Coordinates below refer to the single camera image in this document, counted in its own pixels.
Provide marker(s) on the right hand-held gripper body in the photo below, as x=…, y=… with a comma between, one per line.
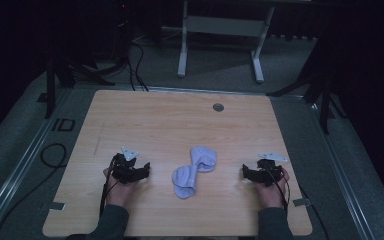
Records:
x=268, y=171

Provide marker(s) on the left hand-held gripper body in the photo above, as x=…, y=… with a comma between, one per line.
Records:
x=124, y=170

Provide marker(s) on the light blue sock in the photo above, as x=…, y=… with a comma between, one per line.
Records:
x=184, y=181
x=202, y=159

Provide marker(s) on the person's left hand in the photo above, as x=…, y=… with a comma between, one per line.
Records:
x=118, y=191

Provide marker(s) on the person's right hand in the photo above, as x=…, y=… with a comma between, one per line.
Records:
x=271, y=195

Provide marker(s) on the grey table grommet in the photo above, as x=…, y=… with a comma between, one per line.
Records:
x=218, y=107

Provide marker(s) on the black tripod stand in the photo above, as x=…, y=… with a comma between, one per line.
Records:
x=320, y=93
x=60, y=75

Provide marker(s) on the metal floor rail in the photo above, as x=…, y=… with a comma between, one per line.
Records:
x=340, y=173
x=16, y=173

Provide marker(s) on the white desk frame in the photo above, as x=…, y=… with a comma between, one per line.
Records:
x=223, y=26

